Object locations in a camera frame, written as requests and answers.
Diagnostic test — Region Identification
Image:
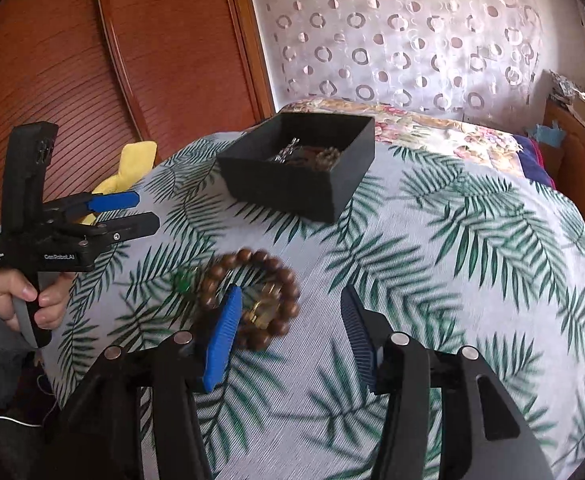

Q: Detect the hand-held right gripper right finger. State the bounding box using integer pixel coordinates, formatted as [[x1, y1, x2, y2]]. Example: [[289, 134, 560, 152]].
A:
[[340, 286, 556, 480]]

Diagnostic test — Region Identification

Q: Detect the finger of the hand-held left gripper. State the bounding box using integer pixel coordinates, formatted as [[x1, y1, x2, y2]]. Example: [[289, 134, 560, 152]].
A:
[[42, 190, 141, 222], [52, 212, 161, 247]]

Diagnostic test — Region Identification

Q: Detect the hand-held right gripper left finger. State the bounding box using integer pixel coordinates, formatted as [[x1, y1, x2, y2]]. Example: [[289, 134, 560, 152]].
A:
[[57, 284, 244, 480]]

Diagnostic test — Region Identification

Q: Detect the gold-toned pendant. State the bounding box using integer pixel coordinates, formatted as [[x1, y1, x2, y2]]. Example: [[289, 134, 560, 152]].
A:
[[242, 284, 284, 329]]

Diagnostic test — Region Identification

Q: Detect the green jade pendant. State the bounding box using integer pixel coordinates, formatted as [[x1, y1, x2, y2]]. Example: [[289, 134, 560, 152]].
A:
[[172, 268, 196, 295]]

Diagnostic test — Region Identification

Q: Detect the dark wooden bead bracelet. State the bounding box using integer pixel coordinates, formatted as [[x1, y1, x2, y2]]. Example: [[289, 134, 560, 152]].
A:
[[194, 248, 301, 352]]

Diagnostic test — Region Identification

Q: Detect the black box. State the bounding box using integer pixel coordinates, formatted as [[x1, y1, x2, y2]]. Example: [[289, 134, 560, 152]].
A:
[[215, 112, 376, 225]]

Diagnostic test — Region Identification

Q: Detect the pearl necklace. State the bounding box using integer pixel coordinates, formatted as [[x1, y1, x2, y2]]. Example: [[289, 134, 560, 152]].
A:
[[268, 137, 302, 164]]

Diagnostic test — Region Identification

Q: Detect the person's left hand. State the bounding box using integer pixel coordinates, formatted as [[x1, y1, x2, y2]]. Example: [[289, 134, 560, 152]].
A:
[[0, 271, 76, 334]]

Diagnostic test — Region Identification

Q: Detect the yellow plush toy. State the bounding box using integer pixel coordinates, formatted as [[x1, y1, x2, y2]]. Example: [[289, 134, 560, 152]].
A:
[[92, 140, 158, 226]]

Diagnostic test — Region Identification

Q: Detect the leaf print cloth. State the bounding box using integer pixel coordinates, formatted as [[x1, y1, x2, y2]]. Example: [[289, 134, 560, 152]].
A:
[[37, 129, 585, 480]]

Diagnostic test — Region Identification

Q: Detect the wooden slatted wardrobe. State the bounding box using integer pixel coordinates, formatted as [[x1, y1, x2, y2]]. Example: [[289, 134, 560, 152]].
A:
[[0, 0, 276, 242]]

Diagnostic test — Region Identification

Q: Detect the floral blanket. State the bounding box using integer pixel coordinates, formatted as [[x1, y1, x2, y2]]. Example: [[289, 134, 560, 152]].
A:
[[277, 99, 529, 177]]

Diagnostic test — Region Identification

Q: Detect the dark blue blanket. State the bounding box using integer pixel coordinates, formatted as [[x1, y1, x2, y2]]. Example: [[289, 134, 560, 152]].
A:
[[515, 132, 559, 191]]

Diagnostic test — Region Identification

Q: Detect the wooden low cabinet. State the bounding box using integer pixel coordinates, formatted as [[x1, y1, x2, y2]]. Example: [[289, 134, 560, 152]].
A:
[[542, 99, 585, 262]]

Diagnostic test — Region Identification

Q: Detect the blue paper piece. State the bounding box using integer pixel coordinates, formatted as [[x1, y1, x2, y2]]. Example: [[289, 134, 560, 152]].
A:
[[532, 122, 566, 146]]

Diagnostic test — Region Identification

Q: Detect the circle pattern curtain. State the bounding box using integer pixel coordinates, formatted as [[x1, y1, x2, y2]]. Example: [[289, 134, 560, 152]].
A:
[[244, 0, 585, 132]]

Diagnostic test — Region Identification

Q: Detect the patterned cloth pile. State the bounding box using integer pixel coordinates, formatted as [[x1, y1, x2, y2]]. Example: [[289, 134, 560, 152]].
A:
[[547, 69, 585, 106]]

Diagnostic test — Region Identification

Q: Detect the white cable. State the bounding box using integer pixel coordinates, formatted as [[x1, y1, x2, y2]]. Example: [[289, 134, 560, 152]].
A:
[[0, 384, 61, 429]]

